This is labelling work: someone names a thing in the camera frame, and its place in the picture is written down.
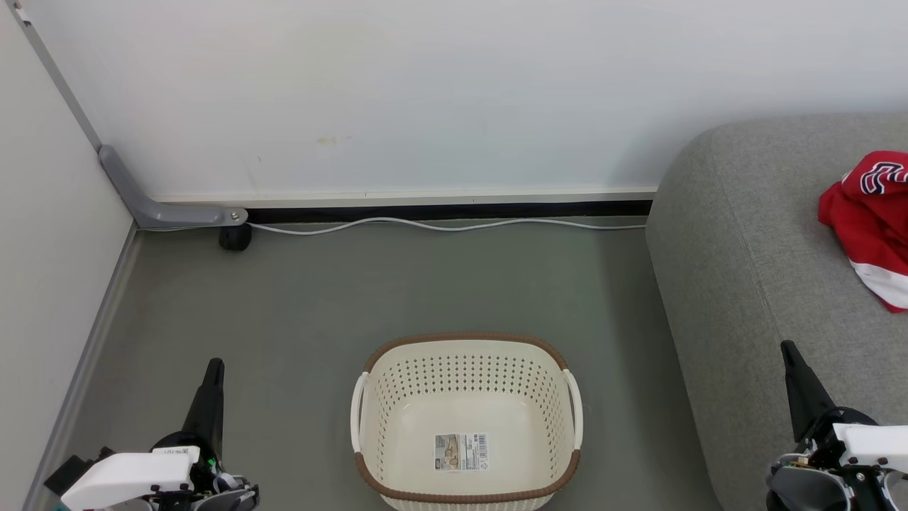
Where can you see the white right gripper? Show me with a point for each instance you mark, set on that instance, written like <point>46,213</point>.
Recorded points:
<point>869,443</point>

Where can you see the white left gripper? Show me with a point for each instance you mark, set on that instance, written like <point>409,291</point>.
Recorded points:
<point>128,472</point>

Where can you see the red basketball jersey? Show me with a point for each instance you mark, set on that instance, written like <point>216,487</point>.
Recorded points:
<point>869,220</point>

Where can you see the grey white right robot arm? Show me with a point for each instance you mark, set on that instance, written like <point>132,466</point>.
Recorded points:
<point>816,490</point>

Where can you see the cream perforated laundry basket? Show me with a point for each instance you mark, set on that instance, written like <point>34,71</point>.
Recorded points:
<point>461,369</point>

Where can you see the paper basket label sticker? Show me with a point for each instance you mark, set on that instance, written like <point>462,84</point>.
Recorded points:
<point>461,452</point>

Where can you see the grey fabric sofa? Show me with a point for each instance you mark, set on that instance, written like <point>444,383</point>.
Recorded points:
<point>752,248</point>

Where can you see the black caster wheel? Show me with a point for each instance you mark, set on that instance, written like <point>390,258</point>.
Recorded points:
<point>235,238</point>

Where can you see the grey metal partition foot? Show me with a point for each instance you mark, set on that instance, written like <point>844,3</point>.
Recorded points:
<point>163,213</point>

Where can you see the black baseboard strip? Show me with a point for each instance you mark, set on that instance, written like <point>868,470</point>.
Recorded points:
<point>454,211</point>

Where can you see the grey partition bottom rail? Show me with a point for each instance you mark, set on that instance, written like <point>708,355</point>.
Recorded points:
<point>81,369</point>

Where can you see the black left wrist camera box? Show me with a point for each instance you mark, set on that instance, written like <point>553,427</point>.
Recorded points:
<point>62,474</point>

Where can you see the grey partition frame strip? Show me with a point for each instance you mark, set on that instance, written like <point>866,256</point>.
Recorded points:
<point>60,78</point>

